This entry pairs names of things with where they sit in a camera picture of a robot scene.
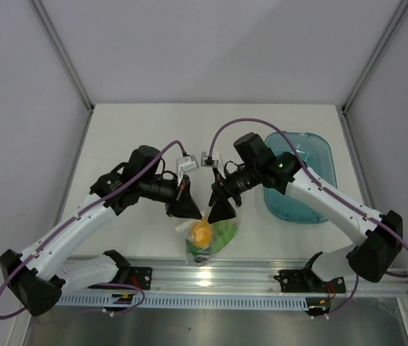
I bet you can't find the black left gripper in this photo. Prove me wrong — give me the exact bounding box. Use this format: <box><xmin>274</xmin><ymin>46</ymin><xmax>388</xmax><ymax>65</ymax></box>
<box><xmin>139</xmin><ymin>172</ymin><xmax>202</xmax><ymax>219</ymax></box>

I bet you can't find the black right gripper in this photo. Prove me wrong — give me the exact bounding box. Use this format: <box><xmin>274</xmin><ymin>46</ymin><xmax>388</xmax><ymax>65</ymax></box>
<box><xmin>208</xmin><ymin>163</ymin><xmax>261</xmax><ymax>225</ymax></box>

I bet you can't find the light green round squash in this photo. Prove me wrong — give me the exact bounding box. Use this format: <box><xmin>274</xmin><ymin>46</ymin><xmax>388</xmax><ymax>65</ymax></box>
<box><xmin>211</xmin><ymin>220</ymin><xmax>239</xmax><ymax>254</ymax></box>

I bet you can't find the yellow lemon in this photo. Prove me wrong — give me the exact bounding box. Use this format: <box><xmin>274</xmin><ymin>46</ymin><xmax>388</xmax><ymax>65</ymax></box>
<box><xmin>191</xmin><ymin>218</ymin><xmax>213</xmax><ymax>248</ymax></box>

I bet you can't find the clear zip top bag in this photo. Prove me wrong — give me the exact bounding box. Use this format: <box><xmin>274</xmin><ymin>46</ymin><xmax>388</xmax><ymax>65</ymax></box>
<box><xmin>175</xmin><ymin>213</ymin><xmax>240</xmax><ymax>265</ymax></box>

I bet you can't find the green bell pepper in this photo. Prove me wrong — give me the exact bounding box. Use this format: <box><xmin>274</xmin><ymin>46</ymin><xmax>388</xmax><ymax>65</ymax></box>
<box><xmin>185</xmin><ymin>239</ymin><xmax>212</xmax><ymax>257</ymax></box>

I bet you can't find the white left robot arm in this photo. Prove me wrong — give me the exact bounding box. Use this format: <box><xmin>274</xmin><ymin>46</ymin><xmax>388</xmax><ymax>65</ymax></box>
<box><xmin>0</xmin><ymin>145</ymin><xmax>202</xmax><ymax>316</ymax></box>

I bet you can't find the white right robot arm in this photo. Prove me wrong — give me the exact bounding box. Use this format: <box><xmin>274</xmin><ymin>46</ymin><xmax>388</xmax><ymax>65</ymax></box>
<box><xmin>208</xmin><ymin>133</ymin><xmax>403</xmax><ymax>291</ymax></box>

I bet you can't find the teal plastic tray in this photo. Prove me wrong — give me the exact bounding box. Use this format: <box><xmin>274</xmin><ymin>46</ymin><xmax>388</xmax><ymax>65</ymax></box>
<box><xmin>264</xmin><ymin>132</ymin><xmax>337</xmax><ymax>224</ymax></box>

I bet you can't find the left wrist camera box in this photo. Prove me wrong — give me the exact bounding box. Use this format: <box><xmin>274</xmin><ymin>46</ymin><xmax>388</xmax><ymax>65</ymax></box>
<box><xmin>176</xmin><ymin>155</ymin><xmax>199</xmax><ymax>181</ymax></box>

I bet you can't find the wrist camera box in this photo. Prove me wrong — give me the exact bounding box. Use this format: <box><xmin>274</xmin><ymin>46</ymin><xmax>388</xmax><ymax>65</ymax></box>
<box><xmin>200</xmin><ymin>151</ymin><xmax>224</xmax><ymax>174</ymax></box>
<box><xmin>176</xmin><ymin>155</ymin><xmax>199</xmax><ymax>181</ymax></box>

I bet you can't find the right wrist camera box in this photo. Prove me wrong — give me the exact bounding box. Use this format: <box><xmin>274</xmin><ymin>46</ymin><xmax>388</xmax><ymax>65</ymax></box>
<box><xmin>200</xmin><ymin>151</ymin><xmax>224</xmax><ymax>174</ymax></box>

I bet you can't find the aluminium mounting rail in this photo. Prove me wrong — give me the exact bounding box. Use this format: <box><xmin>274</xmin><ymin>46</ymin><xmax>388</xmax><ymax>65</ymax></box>
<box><xmin>56</xmin><ymin>257</ymin><xmax>408</xmax><ymax>297</ymax></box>

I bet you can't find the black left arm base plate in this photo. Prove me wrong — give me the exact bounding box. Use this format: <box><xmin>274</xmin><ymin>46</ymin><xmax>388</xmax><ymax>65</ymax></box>
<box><xmin>115</xmin><ymin>267</ymin><xmax>153</xmax><ymax>290</ymax></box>

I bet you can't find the slotted cable duct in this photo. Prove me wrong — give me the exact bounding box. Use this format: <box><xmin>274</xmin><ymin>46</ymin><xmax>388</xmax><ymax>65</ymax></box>
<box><xmin>57</xmin><ymin>292</ymin><xmax>309</xmax><ymax>311</ymax></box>

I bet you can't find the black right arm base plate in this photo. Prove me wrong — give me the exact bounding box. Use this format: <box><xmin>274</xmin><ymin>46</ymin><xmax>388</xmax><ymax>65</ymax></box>
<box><xmin>273</xmin><ymin>270</ymin><xmax>346</xmax><ymax>293</ymax></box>

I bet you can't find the right aluminium frame post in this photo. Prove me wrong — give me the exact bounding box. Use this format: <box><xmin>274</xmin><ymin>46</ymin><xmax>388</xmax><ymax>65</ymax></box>
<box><xmin>341</xmin><ymin>0</ymin><xmax>408</xmax><ymax>116</ymax></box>

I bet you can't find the aluminium frame post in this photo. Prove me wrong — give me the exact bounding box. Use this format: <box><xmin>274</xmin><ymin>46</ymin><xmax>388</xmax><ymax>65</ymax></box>
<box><xmin>28</xmin><ymin>0</ymin><xmax>94</xmax><ymax>112</ymax></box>
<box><xmin>341</xmin><ymin>0</ymin><xmax>408</xmax><ymax>116</ymax></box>

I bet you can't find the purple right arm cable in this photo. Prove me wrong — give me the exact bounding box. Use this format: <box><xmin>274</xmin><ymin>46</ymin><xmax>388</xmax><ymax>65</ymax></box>
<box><xmin>208</xmin><ymin>118</ymin><xmax>408</xmax><ymax>307</ymax></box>

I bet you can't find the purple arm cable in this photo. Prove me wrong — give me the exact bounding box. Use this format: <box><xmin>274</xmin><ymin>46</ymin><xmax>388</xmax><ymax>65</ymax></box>
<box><xmin>0</xmin><ymin>139</ymin><xmax>187</xmax><ymax>320</ymax></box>
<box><xmin>208</xmin><ymin>118</ymin><xmax>408</xmax><ymax>307</ymax></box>

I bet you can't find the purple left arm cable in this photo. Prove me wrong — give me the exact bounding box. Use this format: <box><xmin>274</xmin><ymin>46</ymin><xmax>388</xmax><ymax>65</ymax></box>
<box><xmin>0</xmin><ymin>139</ymin><xmax>187</xmax><ymax>320</ymax></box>

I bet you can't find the left aluminium frame post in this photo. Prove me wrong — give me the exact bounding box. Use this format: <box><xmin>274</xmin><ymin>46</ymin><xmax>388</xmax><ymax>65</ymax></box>
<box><xmin>28</xmin><ymin>0</ymin><xmax>94</xmax><ymax>112</ymax></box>

